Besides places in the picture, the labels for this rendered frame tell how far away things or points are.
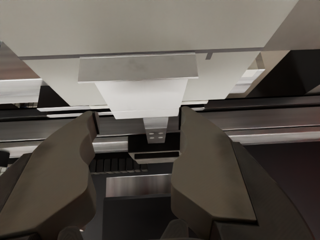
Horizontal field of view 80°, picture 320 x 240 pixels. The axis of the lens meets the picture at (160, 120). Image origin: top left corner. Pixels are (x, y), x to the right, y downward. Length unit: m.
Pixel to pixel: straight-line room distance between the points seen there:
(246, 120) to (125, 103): 0.36
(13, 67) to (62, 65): 0.12
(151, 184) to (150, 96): 0.10
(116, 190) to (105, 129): 0.28
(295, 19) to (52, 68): 0.33
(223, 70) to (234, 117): 0.34
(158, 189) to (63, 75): 0.15
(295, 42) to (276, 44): 0.03
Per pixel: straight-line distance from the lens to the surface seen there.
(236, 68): 0.19
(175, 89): 0.20
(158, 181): 0.22
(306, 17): 0.38
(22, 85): 0.28
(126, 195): 0.22
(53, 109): 0.26
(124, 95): 0.20
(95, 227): 0.76
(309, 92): 0.64
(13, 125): 0.59
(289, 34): 0.39
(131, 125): 0.48
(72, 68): 0.17
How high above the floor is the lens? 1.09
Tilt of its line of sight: 20 degrees down
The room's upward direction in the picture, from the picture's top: 177 degrees clockwise
